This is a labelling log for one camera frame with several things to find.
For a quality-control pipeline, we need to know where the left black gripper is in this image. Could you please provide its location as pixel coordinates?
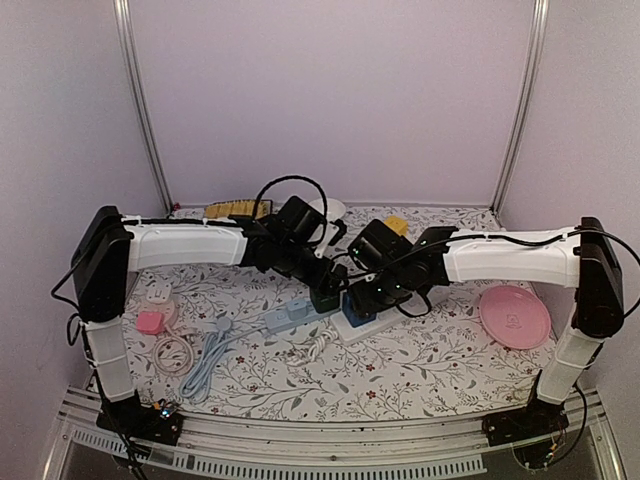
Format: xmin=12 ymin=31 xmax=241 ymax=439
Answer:
xmin=278 ymin=240 xmax=351 ymax=298

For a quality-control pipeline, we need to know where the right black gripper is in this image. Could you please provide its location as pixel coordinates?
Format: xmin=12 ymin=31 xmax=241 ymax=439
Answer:
xmin=347 ymin=266 xmax=413 ymax=319

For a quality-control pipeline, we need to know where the yellow cube plug adapter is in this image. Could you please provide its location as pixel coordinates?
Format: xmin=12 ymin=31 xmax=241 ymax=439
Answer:
xmin=384 ymin=215 xmax=409 ymax=237

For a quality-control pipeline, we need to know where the light blue cube adapter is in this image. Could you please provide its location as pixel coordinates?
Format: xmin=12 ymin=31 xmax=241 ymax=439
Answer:
xmin=342 ymin=293 xmax=377 ymax=328

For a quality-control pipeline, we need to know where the white long power strip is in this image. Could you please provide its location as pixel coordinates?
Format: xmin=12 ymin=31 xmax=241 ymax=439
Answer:
xmin=329 ymin=309 xmax=408 ymax=346

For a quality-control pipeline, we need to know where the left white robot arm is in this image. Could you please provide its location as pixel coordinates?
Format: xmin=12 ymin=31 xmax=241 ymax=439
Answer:
xmin=63 ymin=196 xmax=346 ymax=434

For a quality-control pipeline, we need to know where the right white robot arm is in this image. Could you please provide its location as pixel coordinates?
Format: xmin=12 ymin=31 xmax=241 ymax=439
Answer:
xmin=346 ymin=217 xmax=635 ymax=436

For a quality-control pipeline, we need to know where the light blue charger plug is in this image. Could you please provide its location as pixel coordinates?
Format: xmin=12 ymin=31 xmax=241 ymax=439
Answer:
xmin=286 ymin=298 xmax=309 ymax=322

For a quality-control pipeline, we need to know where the dark green cube socket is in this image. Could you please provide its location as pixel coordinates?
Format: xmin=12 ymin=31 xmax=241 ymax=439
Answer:
xmin=309 ymin=288 xmax=341 ymax=314

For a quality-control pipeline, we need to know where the white plug adapter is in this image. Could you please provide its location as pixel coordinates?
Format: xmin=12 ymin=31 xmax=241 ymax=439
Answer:
xmin=145 ymin=282 xmax=172 ymax=305

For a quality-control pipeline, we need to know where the pink square plug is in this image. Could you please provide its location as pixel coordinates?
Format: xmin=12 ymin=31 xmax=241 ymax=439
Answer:
xmin=136 ymin=311 xmax=164 ymax=335

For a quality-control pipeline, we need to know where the black and tan mat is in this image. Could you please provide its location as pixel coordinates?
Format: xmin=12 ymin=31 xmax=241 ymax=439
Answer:
xmin=204 ymin=199 xmax=273 ymax=219

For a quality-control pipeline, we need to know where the white ceramic bowl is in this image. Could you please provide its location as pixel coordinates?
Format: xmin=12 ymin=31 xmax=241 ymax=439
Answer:
xmin=309 ymin=198 xmax=346 ymax=222

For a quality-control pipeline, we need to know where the pink plastic plate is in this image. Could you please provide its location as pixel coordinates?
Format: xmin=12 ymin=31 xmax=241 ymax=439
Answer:
xmin=478 ymin=285 xmax=551 ymax=350

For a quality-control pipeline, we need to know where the pink round power strip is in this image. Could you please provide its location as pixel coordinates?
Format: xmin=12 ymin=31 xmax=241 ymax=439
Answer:
xmin=138 ymin=296 xmax=178 ymax=332

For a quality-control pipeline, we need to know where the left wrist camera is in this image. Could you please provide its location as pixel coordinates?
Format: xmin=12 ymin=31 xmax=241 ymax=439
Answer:
xmin=310 ymin=219 xmax=347 ymax=258

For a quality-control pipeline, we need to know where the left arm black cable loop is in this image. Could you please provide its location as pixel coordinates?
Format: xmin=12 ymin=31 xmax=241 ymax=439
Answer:
xmin=253 ymin=174 xmax=329 ymax=221

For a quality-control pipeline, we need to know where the white power strip cable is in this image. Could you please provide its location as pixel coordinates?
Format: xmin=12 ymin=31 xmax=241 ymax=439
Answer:
xmin=285 ymin=328 xmax=339 ymax=367

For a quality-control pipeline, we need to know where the pink coiled cable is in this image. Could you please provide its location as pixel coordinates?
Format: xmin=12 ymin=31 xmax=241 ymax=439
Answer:
xmin=151 ymin=324 xmax=202 ymax=376

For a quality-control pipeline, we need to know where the light blue coiled cable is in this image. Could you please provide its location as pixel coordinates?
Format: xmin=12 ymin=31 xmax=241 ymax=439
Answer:
xmin=178 ymin=316 xmax=268 ymax=402

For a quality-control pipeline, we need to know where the front aluminium rail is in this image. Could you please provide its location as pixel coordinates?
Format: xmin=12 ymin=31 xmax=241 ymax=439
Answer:
xmin=39 ymin=384 xmax=626 ymax=480

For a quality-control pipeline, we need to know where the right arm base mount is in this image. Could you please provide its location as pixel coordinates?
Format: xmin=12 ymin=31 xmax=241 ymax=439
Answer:
xmin=481 ymin=399 xmax=569 ymax=470

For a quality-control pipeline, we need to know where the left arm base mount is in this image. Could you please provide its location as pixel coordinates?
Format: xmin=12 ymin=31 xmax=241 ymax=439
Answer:
xmin=96 ymin=396 xmax=184 ymax=446

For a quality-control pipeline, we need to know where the left aluminium frame post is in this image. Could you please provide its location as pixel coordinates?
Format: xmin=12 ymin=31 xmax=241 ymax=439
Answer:
xmin=113 ymin=0 xmax=174 ymax=213

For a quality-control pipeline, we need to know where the aluminium frame post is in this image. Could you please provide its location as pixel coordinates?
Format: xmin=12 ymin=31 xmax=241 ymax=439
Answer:
xmin=490 ymin=0 xmax=550 ymax=218
xmin=113 ymin=0 xmax=174 ymax=213

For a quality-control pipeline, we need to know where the right aluminium frame post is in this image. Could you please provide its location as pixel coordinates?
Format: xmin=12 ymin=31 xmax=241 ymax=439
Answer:
xmin=490 ymin=0 xmax=550 ymax=218

